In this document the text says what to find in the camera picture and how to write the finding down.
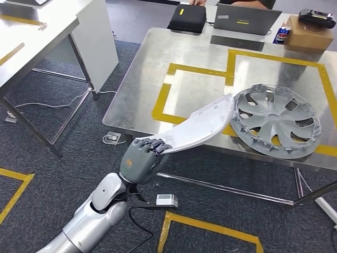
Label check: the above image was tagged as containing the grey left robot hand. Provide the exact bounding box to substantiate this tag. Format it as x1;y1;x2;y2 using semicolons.
119;137;173;186

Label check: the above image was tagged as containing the white curved plastic part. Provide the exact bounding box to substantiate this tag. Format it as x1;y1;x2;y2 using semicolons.
136;93;235;155

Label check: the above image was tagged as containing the stainless steel workbench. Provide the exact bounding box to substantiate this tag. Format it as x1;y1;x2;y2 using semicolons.
102;27;337;212

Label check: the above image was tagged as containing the grey floor socket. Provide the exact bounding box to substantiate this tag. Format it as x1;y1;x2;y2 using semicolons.
102;131;127;146
5;110;20;124

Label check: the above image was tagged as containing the large white desk panel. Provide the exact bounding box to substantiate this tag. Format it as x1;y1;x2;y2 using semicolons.
44;0;120;94

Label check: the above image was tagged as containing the black zip case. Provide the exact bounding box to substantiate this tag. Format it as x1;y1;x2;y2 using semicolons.
167;4;207;35

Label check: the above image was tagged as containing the white desk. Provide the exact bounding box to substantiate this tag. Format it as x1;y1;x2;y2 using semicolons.
182;3;337;53

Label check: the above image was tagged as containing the grey wheel hubcap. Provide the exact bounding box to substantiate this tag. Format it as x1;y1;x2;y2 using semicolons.
229;83;323;161

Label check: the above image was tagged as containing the white top steel table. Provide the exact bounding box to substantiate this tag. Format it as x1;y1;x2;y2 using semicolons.
0;0;99;159

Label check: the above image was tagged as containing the short yellow tape strip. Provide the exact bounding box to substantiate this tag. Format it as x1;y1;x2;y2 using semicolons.
0;42;26;67

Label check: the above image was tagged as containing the grey laptop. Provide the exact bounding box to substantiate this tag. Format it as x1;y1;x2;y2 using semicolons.
213;3;283;37

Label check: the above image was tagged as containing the long yellow tape strip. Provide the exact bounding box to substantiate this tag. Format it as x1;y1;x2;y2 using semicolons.
0;14;48;32

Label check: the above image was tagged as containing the blue soda can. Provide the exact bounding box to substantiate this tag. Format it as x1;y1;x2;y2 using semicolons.
273;25;291;45

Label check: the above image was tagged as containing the brown cardboard box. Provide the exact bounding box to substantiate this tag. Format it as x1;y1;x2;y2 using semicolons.
283;15;334;54

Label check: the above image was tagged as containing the black handheld device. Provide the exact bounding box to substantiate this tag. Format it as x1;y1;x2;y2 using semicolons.
298;8;337;30

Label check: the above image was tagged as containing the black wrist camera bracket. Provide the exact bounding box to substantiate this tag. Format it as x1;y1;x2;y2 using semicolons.
127;184;158;211

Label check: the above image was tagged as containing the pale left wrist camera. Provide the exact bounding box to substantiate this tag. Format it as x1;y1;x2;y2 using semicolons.
155;193;179;209

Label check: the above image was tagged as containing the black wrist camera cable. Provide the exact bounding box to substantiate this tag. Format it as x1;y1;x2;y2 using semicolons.
127;206;155;253

